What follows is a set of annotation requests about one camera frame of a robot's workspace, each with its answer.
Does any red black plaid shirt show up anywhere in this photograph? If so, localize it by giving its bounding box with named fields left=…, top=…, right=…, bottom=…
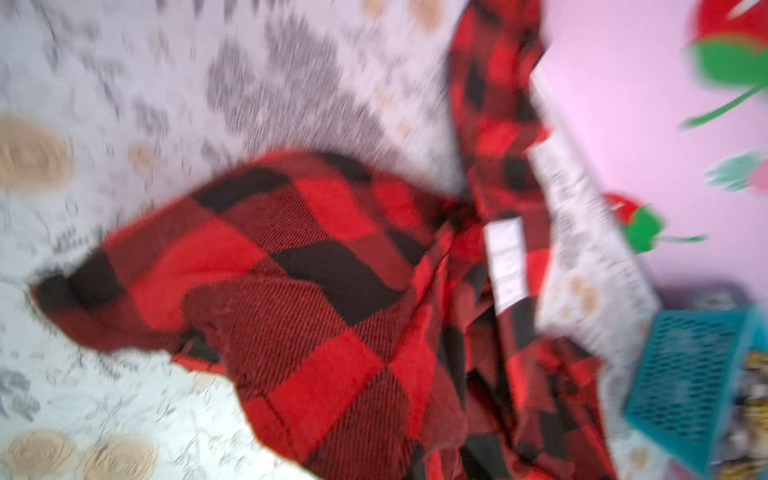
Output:
left=31, top=1, right=615, bottom=479

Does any teal plastic laundry basket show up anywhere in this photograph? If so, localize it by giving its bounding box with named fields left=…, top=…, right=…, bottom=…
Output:
left=624, top=306, right=767, bottom=479

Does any yellow plaid shirt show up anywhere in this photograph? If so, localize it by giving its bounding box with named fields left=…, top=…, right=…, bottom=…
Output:
left=715, top=350, right=767, bottom=479

